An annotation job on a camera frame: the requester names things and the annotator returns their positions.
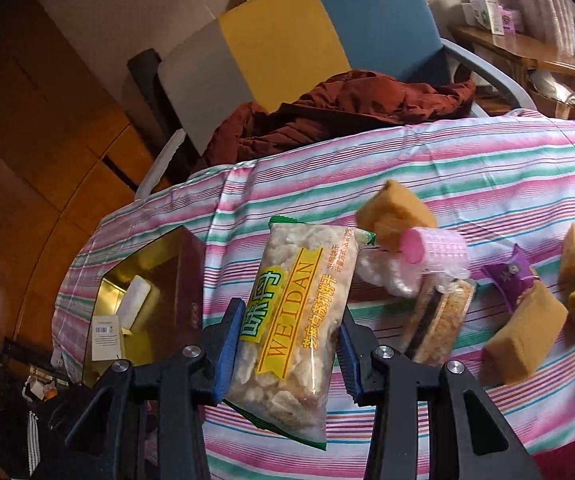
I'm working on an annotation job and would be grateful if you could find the grain bar packet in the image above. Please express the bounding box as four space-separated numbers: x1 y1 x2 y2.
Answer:
399 274 476 367

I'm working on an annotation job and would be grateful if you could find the Weidan snack bag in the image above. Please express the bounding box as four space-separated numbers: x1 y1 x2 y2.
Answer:
226 217 375 450

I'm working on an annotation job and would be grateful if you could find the purple candy packet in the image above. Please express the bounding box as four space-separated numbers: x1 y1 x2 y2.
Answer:
481 244 540 313

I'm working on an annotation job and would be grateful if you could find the pink hair roller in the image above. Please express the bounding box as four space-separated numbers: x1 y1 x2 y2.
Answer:
399 226 470 280

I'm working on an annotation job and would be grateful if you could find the gold tray box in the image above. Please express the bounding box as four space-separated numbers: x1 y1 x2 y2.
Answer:
82 226 206 386

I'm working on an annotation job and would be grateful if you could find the white foam block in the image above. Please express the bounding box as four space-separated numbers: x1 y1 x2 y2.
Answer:
116 275 151 330

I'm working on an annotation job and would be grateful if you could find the white plastic bag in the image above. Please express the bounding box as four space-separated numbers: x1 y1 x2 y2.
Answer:
355 247 423 298

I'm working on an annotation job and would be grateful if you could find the striped bed sheet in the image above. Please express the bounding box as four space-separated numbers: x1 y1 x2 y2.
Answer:
52 110 575 479

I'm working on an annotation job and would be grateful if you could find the wooden wardrobe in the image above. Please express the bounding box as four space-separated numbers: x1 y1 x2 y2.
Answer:
0 0 154 351

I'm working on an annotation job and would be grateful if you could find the rust red jacket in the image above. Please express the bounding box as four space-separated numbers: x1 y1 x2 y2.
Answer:
193 70 475 171

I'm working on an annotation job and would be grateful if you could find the wicker basket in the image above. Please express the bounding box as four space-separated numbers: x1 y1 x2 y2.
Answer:
527 70 575 119

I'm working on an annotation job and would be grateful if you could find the black rolled mat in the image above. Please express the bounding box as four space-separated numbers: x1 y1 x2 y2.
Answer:
127 48 162 125

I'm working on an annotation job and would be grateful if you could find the wooden side table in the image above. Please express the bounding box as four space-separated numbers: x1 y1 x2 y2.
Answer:
449 26 575 94

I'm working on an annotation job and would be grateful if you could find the grey yellow blue armchair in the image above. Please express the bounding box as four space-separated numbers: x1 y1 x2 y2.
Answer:
136 0 535 200

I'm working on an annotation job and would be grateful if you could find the pink small box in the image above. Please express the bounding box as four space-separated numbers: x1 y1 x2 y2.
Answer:
500 6 525 35

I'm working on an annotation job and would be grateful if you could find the white product box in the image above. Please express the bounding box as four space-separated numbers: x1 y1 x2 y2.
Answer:
470 0 504 36

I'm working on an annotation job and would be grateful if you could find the patterned curtain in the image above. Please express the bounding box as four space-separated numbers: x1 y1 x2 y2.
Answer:
519 0 575 55

